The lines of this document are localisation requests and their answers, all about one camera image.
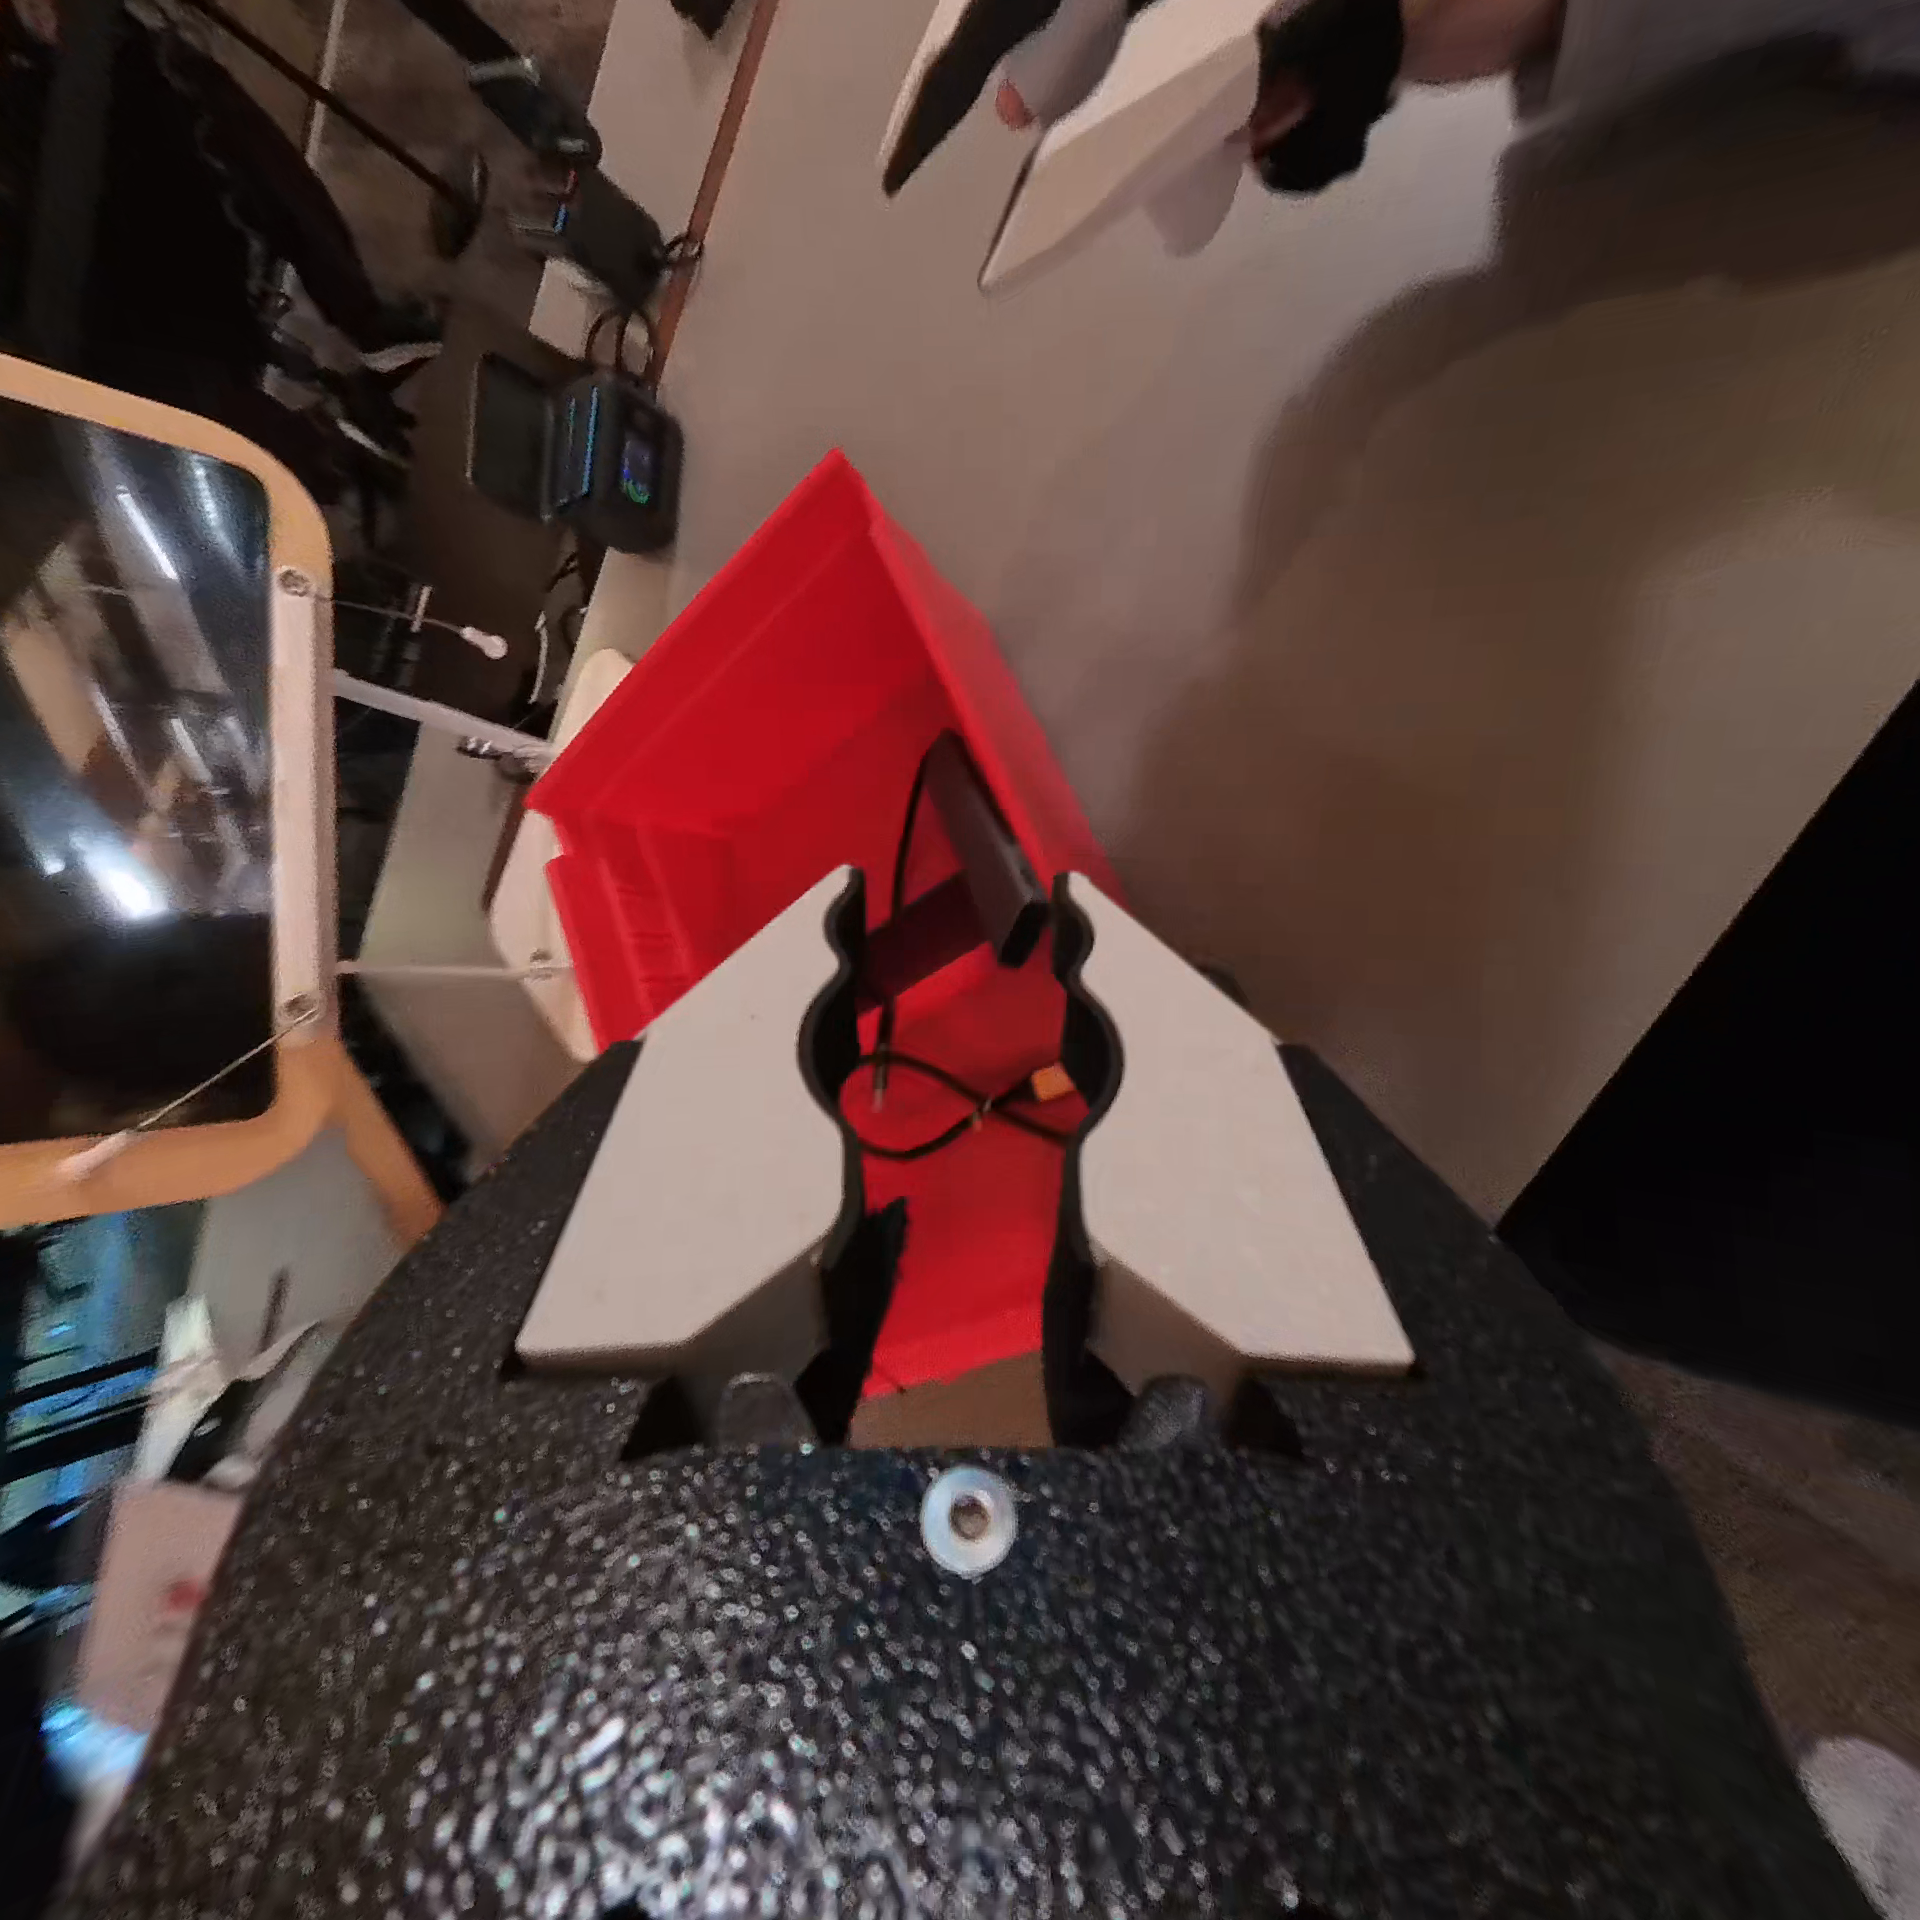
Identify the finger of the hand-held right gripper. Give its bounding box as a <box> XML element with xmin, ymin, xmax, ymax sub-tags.
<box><xmin>978</xmin><ymin>22</ymin><xmax>1264</xmax><ymax>290</ymax></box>
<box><xmin>882</xmin><ymin>0</ymin><xmax>1052</xmax><ymax>197</ymax></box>

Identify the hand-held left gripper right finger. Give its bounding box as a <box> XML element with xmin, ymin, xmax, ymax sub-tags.
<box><xmin>1042</xmin><ymin>870</ymin><xmax>1420</xmax><ymax>1445</ymax></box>

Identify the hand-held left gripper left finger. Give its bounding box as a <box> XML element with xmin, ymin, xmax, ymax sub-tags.
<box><xmin>515</xmin><ymin>863</ymin><xmax>915</xmax><ymax>1445</ymax></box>

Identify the grey usb hub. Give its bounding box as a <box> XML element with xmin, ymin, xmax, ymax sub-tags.
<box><xmin>915</xmin><ymin>729</ymin><xmax>1052</xmax><ymax>970</ymax></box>

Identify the red plastic bin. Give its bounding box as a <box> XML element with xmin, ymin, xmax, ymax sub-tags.
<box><xmin>527</xmin><ymin>449</ymin><xmax>1146</xmax><ymax>1395</ymax></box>

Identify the person's right hand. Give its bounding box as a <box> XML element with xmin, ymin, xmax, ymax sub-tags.
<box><xmin>1401</xmin><ymin>0</ymin><xmax>1524</xmax><ymax>90</ymax></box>

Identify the black bin divider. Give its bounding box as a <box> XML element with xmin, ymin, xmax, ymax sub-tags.
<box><xmin>857</xmin><ymin>883</ymin><xmax>994</xmax><ymax>1004</ymax></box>

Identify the white rounded tray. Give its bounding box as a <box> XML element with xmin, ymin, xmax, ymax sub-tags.
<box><xmin>482</xmin><ymin>643</ymin><xmax>641</xmax><ymax>1059</ymax></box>

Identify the black power station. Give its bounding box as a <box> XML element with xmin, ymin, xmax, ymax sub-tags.
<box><xmin>551</xmin><ymin>373</ymin><xmax>688</xmax><ymax>559</ymax></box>

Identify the wood-framed dark screen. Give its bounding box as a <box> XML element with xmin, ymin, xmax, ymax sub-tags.
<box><xmin>0</xmin><ymin>353</ymin><xmax>336</xmax><ymax>1230</ymax></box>

